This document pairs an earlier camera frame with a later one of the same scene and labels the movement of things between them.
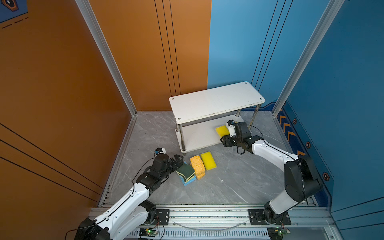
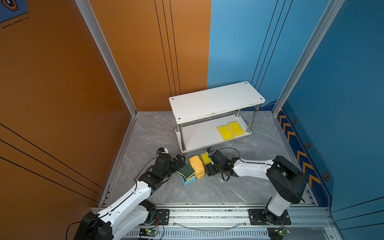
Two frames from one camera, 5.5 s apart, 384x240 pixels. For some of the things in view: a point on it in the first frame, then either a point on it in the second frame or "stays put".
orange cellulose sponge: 198,166 stays put
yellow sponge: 222,131 stays put
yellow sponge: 208,160 stays put
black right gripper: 226,141 -> 208,169
